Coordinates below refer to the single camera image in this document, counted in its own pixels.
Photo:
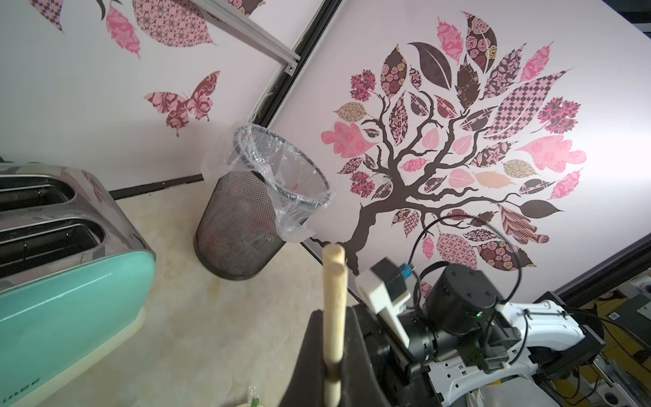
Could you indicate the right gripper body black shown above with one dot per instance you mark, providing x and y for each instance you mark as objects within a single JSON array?
[{"x": 401, "y": 371}]

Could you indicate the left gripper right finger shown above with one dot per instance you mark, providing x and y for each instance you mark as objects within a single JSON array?
[{"x": 359, "y": 386}]

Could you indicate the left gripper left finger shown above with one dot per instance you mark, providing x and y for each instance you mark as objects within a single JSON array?
[{"x": 306, "y": 386}]

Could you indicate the chopsticks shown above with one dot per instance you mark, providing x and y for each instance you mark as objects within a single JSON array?
[{"x": 335, "y": 289}]

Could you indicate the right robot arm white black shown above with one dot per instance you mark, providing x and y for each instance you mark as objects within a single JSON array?
[{"x": 481, "y": 338}]

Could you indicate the black mesh trash bin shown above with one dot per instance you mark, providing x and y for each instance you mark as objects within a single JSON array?
[{"x": 236, "y": 236}]

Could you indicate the clear plastic bin liner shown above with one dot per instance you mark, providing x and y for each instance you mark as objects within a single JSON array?
[{"x": 295, "y": 185}]

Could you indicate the mint green toaster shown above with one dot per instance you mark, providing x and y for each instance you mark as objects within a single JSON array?
[{"x": 75, "y": 276}]

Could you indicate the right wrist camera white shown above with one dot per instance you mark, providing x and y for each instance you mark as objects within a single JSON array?
[{"x": 383, "y": 290}]

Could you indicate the aluminium frame bar rear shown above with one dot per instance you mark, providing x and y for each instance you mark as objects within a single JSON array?
[{"x": 224, "y": 12}]

